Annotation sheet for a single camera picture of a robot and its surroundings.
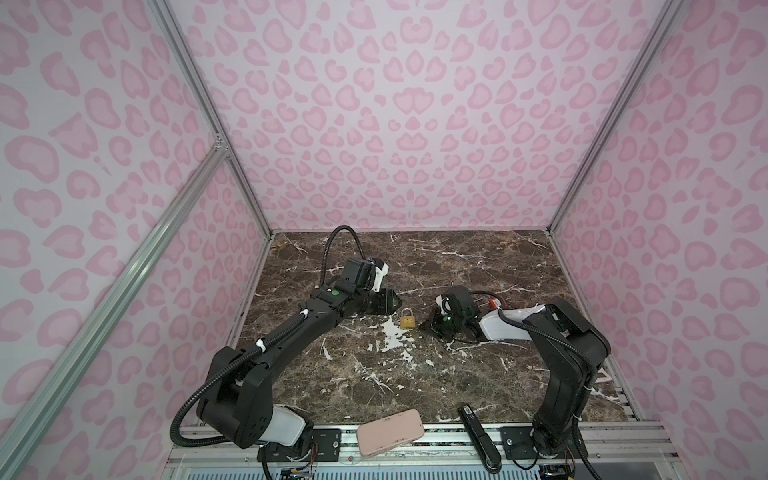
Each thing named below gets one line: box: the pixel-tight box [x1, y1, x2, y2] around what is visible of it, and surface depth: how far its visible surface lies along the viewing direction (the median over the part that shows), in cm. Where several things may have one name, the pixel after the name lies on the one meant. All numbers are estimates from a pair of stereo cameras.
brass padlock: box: [400, 307, 415, 329], surface depth 96 cm
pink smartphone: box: [356, 409, 425, 458], surface depth 75 cm
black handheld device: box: [457, 404, 502, 473], surface depth 72 cm
